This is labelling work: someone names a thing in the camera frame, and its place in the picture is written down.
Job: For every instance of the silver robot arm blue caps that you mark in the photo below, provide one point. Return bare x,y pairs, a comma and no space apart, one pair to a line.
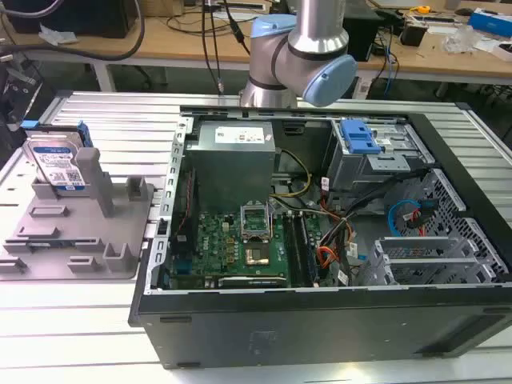
316,40

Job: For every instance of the silver disk bay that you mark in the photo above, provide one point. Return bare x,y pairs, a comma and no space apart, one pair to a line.
416,260

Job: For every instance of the hard disk in blue carrier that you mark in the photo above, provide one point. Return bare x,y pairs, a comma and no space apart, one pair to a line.
54,160

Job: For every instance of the grey power supply unit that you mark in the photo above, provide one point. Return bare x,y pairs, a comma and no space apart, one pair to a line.
230,160

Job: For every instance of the green motherboard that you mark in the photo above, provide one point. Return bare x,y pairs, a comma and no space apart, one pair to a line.
224,244

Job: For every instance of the CPU socket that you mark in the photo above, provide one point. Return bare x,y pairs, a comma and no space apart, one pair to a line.
258,256

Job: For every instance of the RAM slot bank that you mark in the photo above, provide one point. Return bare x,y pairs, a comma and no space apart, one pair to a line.
298,248

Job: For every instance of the blue drive bay latch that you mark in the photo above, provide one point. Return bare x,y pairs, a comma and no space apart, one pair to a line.
358,138

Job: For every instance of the silver drive cage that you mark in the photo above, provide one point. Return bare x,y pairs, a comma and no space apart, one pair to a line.
376,160

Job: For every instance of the black open PC case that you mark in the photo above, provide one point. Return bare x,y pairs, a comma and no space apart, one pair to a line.
320,320

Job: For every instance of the wooden desk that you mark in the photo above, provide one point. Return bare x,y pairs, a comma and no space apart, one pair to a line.
256,44

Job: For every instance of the grey parts rack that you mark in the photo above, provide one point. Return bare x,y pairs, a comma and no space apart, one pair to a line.
80,236

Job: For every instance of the black desktop device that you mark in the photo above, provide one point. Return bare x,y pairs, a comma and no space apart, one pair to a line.
360,30

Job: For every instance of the black box on desk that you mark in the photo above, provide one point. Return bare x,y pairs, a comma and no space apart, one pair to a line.
412,33

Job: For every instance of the clear plastic bag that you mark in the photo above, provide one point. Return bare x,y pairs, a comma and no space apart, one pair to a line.
460,40

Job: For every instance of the blue cardboard box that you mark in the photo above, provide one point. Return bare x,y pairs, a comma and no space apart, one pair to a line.
490,22

